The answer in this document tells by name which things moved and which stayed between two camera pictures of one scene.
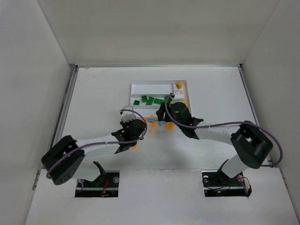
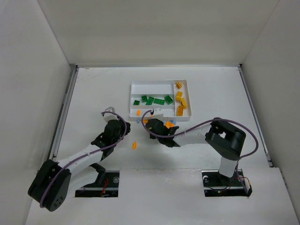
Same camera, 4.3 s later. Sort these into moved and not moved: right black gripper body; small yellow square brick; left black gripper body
Moved: left black gripper body; right black gripper body
Not moved: small yellow square brick
